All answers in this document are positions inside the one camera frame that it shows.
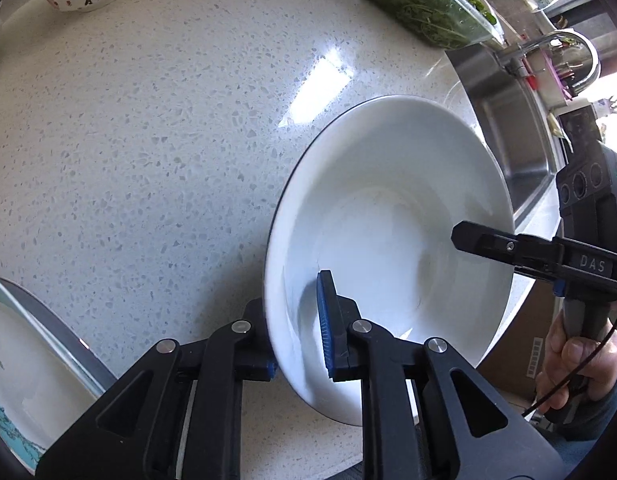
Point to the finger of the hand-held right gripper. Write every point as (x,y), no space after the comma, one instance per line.
(488,242)

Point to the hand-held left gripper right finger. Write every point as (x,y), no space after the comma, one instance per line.
(328,320)

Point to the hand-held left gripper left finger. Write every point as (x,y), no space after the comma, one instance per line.
(248,355)

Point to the large white bowl black rim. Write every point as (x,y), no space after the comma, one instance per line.
(388,185)

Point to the white plate with black rim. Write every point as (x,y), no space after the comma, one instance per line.
(63,340)

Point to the large teal floral plate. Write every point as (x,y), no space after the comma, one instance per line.
(18,360)

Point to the person's right hand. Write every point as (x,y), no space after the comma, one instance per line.
(573,360)

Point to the stainless steel sink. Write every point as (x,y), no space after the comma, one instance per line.
(503,125)

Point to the brown cardboard box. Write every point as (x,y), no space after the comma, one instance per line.
(513,360)

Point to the metal faucet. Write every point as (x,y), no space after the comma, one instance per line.
(588,55)

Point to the clear plastic container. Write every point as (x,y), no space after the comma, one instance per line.
(488,30)

